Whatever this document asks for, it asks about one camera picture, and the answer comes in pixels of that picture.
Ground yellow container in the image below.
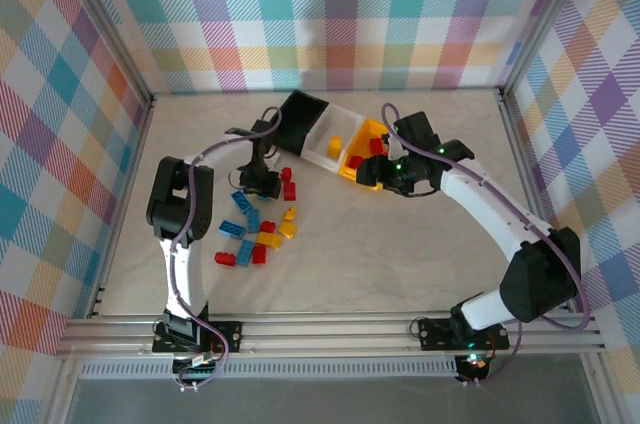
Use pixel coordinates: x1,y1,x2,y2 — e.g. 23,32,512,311
337,116,396,193

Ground yellow curved brick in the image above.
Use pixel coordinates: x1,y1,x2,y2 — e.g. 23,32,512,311
255,231,284,250

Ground small electronics board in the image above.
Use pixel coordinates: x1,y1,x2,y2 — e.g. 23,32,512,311
174,351,224,380
457,351,494,383

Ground grey vented cable duct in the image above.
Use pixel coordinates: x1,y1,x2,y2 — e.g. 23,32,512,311
79,361,459,379

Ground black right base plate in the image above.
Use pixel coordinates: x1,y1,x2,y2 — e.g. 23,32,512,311
417,316,511,351

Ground aluminium frame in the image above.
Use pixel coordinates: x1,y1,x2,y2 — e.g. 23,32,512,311
47,0,609,360

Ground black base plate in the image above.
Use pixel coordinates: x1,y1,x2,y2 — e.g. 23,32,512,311
417,316,511,351
152,319,244,354

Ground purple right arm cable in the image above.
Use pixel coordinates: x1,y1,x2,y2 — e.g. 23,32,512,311
382,102,592,388

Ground white container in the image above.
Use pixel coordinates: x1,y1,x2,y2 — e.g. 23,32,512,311
299,102,369,174

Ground black container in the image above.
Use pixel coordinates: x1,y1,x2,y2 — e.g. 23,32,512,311
275,89,330,159

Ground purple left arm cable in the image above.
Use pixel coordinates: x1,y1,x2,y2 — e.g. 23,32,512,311
167,106,285,393

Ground scuffed blue two-by-four brick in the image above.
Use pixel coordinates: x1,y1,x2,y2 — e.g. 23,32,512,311
235,239,256,268

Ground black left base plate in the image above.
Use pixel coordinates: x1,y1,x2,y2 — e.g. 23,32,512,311
152,319,244,354

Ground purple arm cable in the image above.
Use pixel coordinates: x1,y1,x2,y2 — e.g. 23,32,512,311
167,106,285,393
382,102,592,388

